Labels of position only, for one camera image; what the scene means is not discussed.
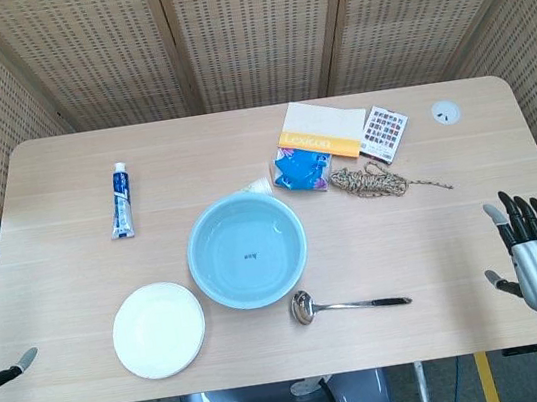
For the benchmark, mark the light blue bowl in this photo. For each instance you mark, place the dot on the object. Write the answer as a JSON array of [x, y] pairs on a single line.
[[247, 249]]

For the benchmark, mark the white round plate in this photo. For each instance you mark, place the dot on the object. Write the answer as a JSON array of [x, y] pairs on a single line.
[[159, 331]]

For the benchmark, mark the blue white toothpaste tube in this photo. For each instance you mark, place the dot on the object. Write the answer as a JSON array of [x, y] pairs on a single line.
[[119, 203]]

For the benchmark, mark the card with colourful squares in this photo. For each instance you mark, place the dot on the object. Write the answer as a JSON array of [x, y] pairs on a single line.
[[384, 133]]

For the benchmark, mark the yellow white Lexicon book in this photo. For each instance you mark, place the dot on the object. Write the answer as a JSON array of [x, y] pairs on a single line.
[[323, 129]]

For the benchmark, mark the blue plastic packet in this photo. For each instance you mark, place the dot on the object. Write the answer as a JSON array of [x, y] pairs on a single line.
[[300, 170]]

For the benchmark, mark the white paper cup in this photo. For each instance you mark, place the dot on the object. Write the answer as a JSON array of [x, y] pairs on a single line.
[[260, 186]]

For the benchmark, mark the woven bamboo folding screen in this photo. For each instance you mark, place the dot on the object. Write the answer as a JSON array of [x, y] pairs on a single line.
[[242, 28]]

